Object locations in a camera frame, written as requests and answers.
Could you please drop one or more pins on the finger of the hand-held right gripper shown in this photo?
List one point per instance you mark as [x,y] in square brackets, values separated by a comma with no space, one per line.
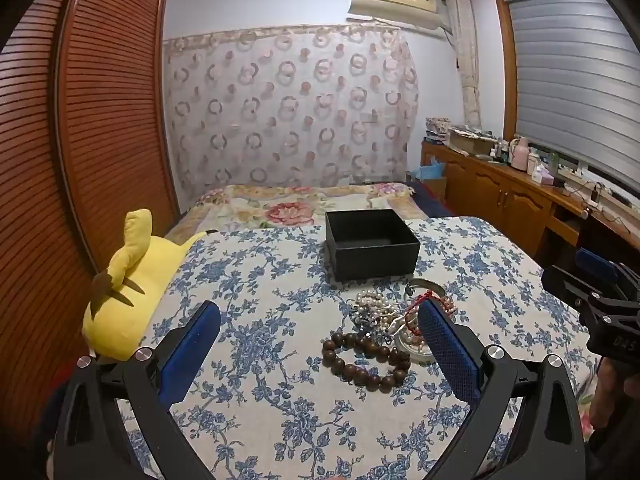
[570,287]
[595,262]

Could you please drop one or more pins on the yellow plush toy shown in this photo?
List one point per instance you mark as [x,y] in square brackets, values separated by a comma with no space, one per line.
[135,280]

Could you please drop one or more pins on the person's right hand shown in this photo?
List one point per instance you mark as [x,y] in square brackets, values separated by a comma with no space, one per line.
[606,395]

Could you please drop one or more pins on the blue bag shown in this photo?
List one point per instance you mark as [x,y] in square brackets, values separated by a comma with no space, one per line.
[425,170]

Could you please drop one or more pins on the pink thermos bottle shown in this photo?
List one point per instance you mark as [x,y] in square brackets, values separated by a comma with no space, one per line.
[519,155]

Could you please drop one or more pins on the white lace curtain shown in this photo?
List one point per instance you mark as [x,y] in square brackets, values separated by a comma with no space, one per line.
[465,50]

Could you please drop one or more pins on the long wooden cabinet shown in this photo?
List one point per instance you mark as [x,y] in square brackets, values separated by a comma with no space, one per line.
[500,195]

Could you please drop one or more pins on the stack of folded cloths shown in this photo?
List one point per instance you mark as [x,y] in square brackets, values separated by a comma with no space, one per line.
[437,129]

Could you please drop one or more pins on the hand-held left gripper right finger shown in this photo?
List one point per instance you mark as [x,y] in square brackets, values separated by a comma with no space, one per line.
[447,355]

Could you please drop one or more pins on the cardboard box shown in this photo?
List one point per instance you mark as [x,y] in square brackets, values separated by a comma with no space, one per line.
[470,142]

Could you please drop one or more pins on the floral bed quilt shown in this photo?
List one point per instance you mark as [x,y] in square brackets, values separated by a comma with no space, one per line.
[280,210]

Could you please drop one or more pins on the wooden window frame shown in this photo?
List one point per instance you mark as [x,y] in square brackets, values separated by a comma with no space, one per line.
[506,60]

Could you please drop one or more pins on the pink tissue box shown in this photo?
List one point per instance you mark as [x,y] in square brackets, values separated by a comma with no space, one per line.
[542,176]

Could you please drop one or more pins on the black box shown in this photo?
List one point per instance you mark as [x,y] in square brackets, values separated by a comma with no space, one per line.
[372,255]

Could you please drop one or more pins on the brown louvered wooden wardrobe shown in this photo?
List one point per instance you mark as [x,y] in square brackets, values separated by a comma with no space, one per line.
[90,135]

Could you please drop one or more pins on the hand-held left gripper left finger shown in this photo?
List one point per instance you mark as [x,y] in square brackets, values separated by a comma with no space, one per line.
[192,350]

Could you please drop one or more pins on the grey window blind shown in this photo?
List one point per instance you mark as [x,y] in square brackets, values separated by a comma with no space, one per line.
[570,70]

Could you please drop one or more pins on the blue floral tablecloth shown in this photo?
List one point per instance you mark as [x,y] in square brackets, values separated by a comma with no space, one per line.
[280,425]

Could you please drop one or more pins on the cream wall air conditioner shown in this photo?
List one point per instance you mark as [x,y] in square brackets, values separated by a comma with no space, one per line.
[395,2]

